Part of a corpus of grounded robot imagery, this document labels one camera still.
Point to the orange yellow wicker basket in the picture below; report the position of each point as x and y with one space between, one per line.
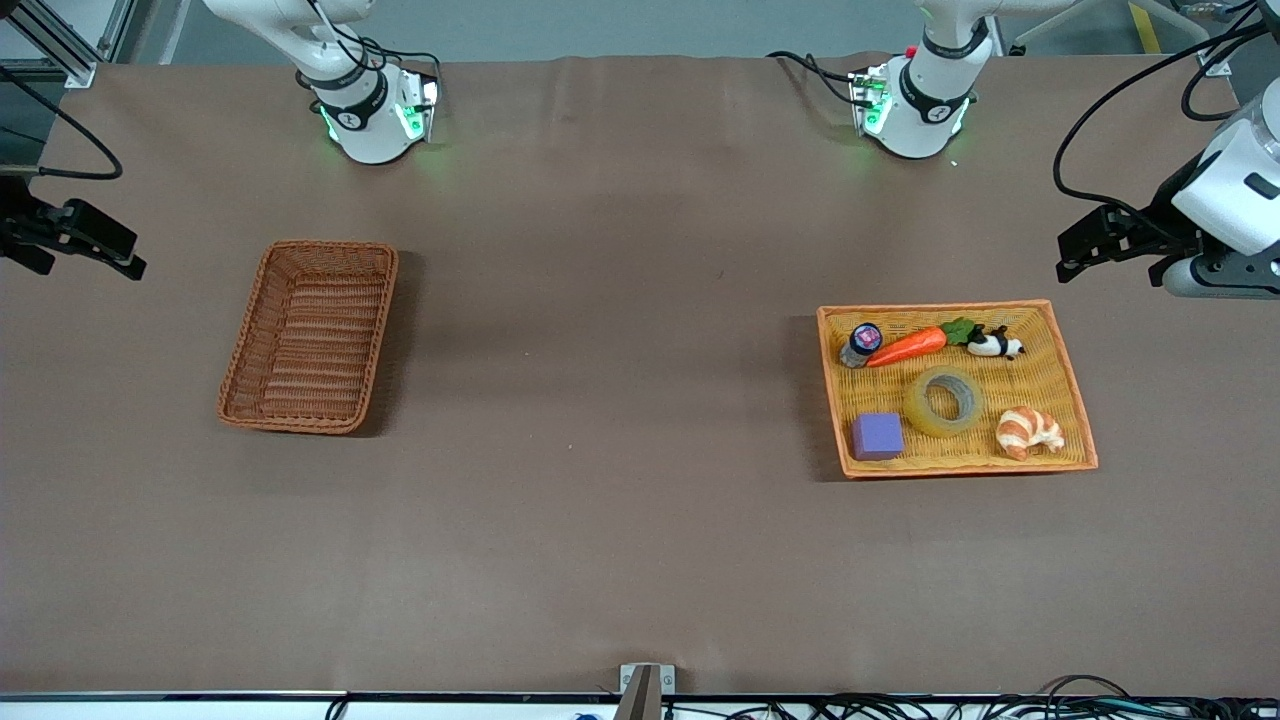
950 400

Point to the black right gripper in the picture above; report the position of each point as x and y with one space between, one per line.
20 224

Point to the dark brown wicker basket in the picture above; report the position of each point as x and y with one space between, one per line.
310 335

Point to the orange toy carrot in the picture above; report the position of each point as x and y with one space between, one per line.
905 347

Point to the toy croissant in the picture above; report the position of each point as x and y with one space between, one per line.
1025 432

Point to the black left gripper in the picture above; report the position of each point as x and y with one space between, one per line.
1152 234

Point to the black white panda figure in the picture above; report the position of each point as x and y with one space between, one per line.
990 346

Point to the brown table cover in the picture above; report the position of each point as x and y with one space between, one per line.
640 520

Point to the metal bracket at table edge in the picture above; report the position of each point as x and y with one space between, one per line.
646 685

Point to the purple cube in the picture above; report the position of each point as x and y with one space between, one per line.
877 437

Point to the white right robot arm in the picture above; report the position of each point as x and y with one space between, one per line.
355 115

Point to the clear yellowish tape roll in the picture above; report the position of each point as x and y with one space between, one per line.
915 410

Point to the small bottle with pink cap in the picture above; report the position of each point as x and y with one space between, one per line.
862 342

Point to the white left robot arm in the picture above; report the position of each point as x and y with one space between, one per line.
925 110

